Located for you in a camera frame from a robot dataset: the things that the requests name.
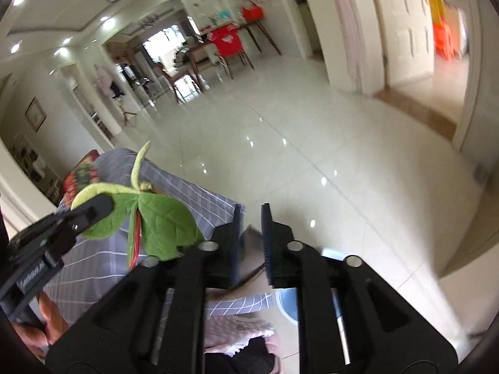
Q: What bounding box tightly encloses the white panel door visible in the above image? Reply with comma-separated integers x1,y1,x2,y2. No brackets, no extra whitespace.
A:
374,0,435,87

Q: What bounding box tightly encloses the framed picture on wall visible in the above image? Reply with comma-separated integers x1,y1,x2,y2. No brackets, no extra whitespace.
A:
25,97,46,132

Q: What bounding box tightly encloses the orange plastic stool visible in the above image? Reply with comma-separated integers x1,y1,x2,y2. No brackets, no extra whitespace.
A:
433,22,454,60

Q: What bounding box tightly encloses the red basket on table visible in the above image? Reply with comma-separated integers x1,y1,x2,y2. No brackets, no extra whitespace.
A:
242,1,265,22

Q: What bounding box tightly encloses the green plush leaf toy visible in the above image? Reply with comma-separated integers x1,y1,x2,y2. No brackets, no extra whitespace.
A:
71,142,204,269

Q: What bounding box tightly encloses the white clothes rack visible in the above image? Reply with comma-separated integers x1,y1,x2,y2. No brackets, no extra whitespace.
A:
9,132,62,205

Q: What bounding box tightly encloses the wooden dining chair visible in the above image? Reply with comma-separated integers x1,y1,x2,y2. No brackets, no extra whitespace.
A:
153,62,199,103

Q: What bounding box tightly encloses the grey checked tablecloth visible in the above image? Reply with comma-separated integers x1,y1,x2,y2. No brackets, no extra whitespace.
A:
42,147,276,326

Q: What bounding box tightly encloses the person's left hand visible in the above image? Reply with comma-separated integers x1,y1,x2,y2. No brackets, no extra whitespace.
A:
9,291,70,359

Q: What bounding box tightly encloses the chair with red shirt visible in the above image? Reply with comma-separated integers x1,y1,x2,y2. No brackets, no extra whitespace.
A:
207,24,254,79

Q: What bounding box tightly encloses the wooden coat stand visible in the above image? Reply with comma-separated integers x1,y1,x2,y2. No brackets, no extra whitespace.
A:
93,64,137,126

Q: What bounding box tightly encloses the pink fringed cloth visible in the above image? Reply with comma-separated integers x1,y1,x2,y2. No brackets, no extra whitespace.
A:
204,315,275,357

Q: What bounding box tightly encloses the light blue trash bin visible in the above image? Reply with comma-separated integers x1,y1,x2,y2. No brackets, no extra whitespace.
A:
274,247,348,326

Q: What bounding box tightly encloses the pink door curtain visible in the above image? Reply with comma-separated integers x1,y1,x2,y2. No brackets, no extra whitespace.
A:
334,0,368,93

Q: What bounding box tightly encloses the wooden dining table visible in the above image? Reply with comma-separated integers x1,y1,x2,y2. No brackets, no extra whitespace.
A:
184,17,283,92

